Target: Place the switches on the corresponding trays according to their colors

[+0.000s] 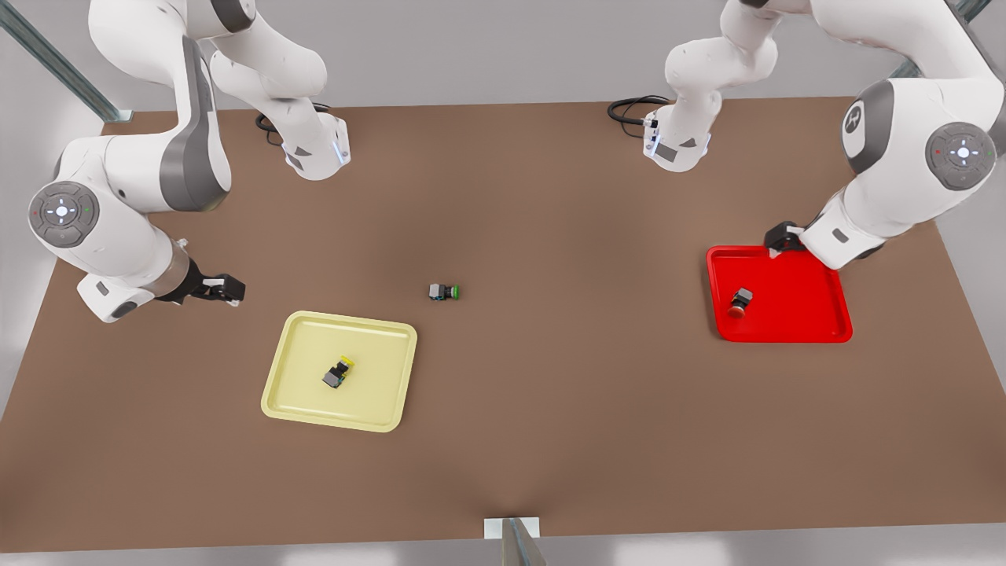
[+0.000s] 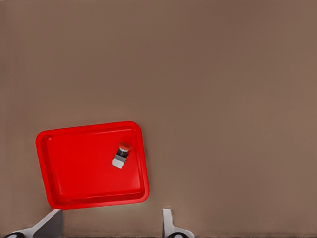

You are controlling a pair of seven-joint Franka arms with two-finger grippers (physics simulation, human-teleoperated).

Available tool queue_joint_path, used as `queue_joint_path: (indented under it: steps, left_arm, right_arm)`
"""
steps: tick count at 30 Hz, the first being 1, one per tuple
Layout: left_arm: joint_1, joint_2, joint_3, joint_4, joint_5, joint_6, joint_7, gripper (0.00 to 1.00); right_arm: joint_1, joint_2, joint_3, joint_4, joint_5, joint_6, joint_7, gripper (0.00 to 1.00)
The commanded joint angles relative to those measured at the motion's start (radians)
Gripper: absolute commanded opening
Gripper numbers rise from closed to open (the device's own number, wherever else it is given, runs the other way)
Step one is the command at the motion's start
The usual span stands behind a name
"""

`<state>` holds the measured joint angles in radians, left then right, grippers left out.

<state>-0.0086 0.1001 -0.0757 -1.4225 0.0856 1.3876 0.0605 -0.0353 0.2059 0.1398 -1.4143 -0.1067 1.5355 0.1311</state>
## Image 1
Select yellow push-button switch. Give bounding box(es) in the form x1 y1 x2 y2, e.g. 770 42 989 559
321 356 355 390

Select yellow tray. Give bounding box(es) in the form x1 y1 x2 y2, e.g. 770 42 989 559
261 311 418 433

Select silver frame post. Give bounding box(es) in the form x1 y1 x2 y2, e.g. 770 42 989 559
483 517 546 566
0 2 134 123
890 0 993 80

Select black cable loop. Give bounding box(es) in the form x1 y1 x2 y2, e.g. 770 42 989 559
255 102 332 147
608 95 671 138

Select red tray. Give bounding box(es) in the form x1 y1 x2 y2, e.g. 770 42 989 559
706 245 854 344

